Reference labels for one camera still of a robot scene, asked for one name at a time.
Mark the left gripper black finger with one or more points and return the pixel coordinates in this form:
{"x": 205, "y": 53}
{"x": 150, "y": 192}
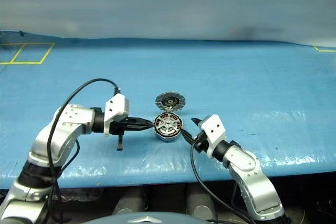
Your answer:
{"x": 139, "y": 121}
{"x": 137, "y": 128}

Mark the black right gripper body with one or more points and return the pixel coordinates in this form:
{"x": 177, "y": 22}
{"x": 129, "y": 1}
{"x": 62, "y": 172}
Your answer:
{"x": 202, "y": 141}

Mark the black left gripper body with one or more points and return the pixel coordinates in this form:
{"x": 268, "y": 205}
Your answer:
{"x": 119, "y": 127}

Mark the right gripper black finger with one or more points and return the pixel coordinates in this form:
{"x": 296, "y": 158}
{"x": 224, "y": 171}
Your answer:
{"x": 197, "y": 122}
{"x": 189, "y": 138}

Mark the motor stator with copper windings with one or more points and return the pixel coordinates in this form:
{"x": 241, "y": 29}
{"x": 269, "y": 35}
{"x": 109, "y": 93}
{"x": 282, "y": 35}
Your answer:
{"x": 168, "y": 138}

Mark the black spoked wheel part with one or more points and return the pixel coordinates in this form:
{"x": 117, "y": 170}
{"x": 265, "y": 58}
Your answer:
{"x": 168, "y": 125}

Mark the silver finned rotor disc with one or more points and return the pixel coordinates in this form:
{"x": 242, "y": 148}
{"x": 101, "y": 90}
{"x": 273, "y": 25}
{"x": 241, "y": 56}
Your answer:
{"x": 170, "y": 101}

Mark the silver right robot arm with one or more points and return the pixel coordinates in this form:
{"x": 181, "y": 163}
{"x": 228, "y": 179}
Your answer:
{"x": 249, "y": 171}

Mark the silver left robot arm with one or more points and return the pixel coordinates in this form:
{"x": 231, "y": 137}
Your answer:
{"x": 71, "y": 119}

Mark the blue plastic table cover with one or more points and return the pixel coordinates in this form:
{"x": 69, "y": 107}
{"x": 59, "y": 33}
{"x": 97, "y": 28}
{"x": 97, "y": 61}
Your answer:
{"x": 236, "y": 77}

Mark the grey rounded cylinder shape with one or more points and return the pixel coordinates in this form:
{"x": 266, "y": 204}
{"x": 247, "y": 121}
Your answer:
{"x": 128, "y": 203}
{"x": 202, "y": 204}

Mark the grey robot chest with emblem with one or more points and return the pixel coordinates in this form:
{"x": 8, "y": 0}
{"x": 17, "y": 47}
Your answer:
{"x": 147, "y": 218}

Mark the yellow tape double square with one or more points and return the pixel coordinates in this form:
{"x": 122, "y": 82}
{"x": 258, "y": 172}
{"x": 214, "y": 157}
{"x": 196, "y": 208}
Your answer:
{"x": 26, "y": 63}

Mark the yellow tape corner mark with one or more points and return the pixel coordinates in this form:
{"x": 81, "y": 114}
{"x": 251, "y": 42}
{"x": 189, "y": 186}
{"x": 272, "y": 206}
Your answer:
{"x": 325, "y": 51}

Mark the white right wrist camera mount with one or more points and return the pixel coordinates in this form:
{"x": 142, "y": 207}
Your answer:
{"x": 214, "y": 129}

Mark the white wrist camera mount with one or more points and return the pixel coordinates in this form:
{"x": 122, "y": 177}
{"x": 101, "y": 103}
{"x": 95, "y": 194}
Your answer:
{"x": 115, "y": 108}
{"x": 214, "y": 129}

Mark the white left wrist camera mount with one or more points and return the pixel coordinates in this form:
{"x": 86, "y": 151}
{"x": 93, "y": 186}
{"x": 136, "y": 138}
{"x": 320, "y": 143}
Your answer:
{"x": 115, "y": 108}

